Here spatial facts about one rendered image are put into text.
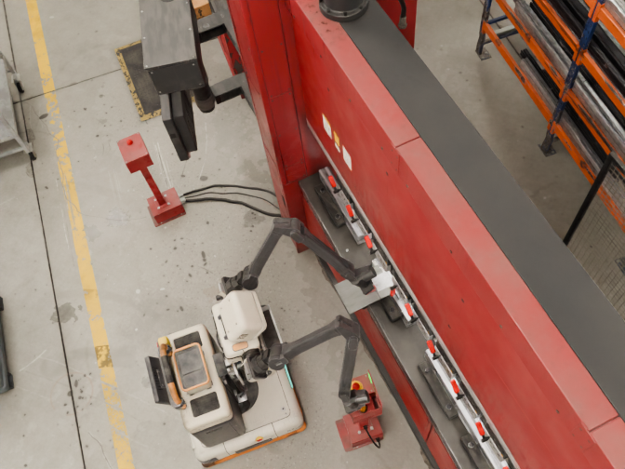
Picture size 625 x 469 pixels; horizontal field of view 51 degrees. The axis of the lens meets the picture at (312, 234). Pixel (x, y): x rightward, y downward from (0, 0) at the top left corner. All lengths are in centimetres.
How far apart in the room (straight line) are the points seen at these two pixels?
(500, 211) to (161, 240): 322
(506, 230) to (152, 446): 294
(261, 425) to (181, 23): 226
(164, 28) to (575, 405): 241
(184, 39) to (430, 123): 138
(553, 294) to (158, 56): 205
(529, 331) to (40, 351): 362
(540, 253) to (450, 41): 390
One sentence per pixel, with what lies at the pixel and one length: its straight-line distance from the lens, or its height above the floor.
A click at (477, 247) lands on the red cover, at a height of 230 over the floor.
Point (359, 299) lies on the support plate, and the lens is 341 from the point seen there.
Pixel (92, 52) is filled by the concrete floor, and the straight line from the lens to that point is 632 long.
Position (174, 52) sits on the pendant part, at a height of 195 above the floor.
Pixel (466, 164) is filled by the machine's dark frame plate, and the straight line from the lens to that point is 226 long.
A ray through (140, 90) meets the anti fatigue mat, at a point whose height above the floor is 1.
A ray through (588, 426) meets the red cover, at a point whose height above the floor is 230.
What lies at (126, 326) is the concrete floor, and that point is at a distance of 474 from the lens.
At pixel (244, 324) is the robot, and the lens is 301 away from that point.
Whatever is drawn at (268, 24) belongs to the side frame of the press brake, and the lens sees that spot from 299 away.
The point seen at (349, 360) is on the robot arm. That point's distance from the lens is 304.
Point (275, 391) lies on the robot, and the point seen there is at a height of 28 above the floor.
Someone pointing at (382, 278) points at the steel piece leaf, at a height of 100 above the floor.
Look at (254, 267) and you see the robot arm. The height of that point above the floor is 133.
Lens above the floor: 415
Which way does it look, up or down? 61 degrees down
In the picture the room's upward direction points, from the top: 10 degrees counter-clockwise
